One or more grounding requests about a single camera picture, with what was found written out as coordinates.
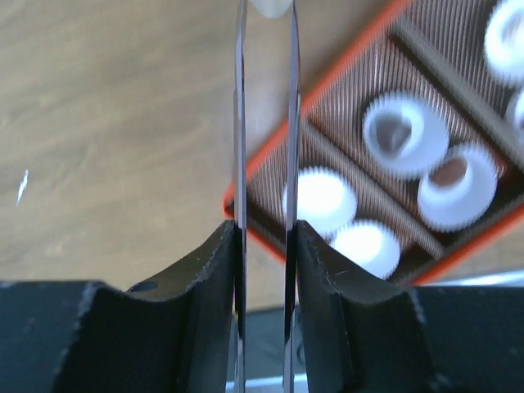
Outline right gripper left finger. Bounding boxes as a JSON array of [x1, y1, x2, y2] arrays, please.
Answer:
[[52, 220, 239, 392]]

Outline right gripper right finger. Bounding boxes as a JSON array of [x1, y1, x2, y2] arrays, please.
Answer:
[[295, 221, 436, 392]]

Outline brown oval chocolate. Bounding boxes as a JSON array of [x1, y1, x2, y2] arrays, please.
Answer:
[[430, 157, 468, 188]]

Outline metal tongs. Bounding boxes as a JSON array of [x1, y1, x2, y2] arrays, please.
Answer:
[[231, 0, 306, 393]]

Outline white chocolate piece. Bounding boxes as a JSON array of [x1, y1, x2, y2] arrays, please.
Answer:
[[251, 0, 293, 19]]

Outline white paper cup near right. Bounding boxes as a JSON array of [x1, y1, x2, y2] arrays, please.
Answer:
[[330, 219, 401, 279]]

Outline white paper cup near left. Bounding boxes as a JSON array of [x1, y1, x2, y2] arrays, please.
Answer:
[[296, 166, 359, 237]]

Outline orange compartment box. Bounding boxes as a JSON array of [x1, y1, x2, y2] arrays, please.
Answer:
[[220, 0, 524, 287]]

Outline white paper cup middle left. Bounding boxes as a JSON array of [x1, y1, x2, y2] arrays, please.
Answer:
[[362, 91, 450, 179]]

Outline white paper scrap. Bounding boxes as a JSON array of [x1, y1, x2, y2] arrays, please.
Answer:
[[16, 169, 29, 206]]

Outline white paper cup far right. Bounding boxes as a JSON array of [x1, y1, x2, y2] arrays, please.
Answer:
[[505, 89, 524, 138]]

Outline white paper cup far left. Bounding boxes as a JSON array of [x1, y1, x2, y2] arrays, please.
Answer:
[[484, 1, 523, 86]]

